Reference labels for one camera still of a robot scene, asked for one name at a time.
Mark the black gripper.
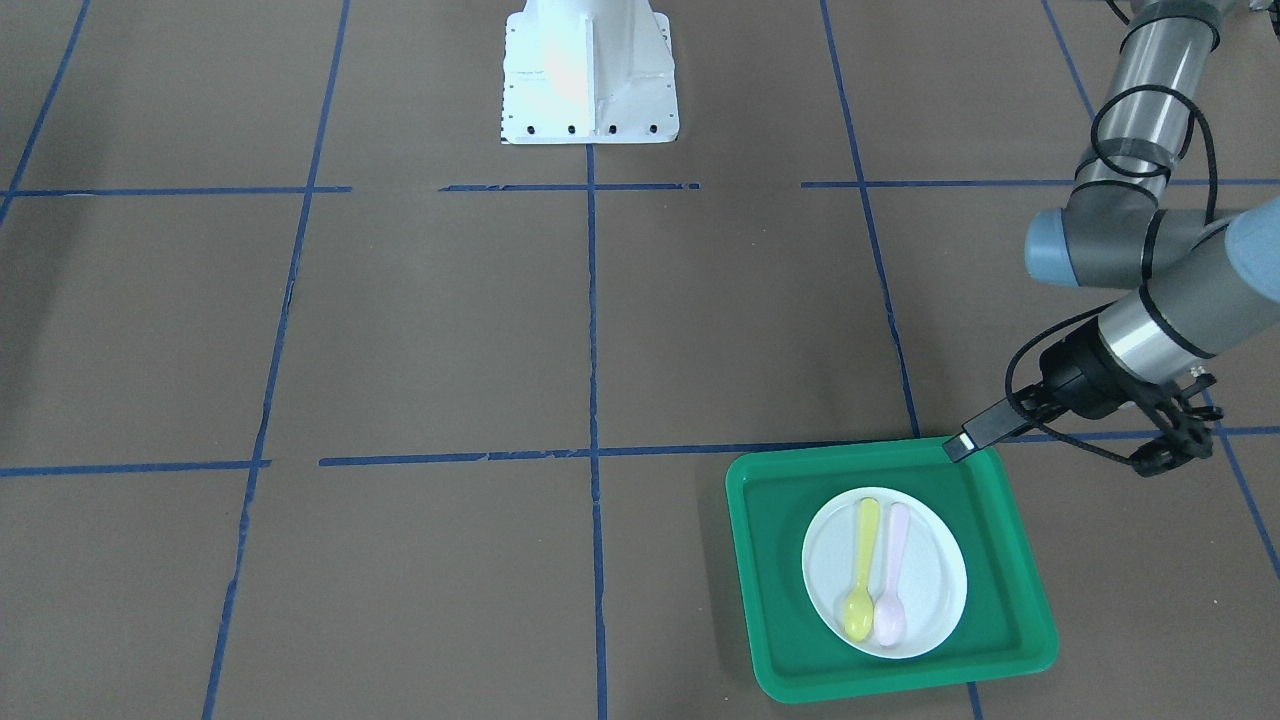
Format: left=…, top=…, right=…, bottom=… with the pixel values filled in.
left=942, top=322, right=1135, bottom=462

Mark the white round plate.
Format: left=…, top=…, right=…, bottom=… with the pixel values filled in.
left=800, top=487, right=968, bottom=661

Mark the pink plastic spoon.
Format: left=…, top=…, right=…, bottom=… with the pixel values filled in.
left=872, top=503, right=911, bottom=648

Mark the yellow plastic spoon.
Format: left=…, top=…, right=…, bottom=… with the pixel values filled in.
left=841, top=497, right=881, bottom=643

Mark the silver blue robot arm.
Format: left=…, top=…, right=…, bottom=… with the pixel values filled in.
left=943, top=1, right=1279, bottom=477

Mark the green plastic tray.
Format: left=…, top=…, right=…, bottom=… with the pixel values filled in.
left=724, top=438, right=1060, bottom=705

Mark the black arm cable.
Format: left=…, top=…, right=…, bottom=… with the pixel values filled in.
left=1004, top=85, right=1221, bottom=466

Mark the white camera pillar mount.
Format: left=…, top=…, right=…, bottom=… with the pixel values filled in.
left=499, top=1, right=681, bottom=145

